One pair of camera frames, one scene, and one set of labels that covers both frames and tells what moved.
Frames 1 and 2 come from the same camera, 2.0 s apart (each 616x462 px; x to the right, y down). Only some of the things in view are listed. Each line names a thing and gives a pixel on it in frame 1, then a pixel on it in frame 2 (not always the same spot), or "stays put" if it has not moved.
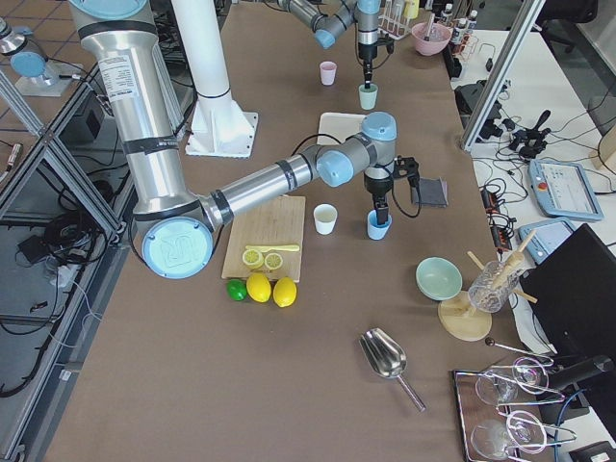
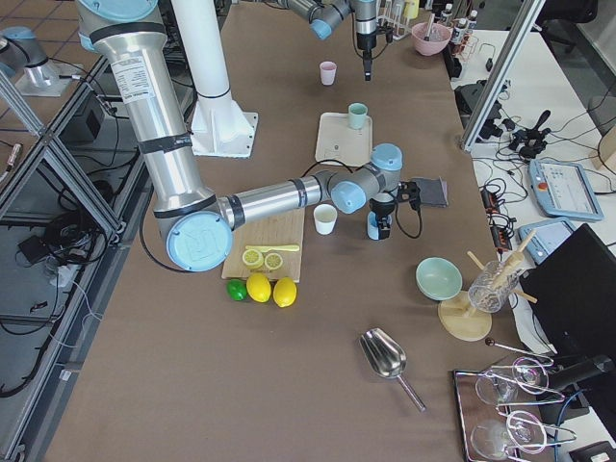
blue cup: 377,231 stays put
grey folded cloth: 431,192 stays put
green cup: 368,95 to 357,115
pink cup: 328,72 stays put
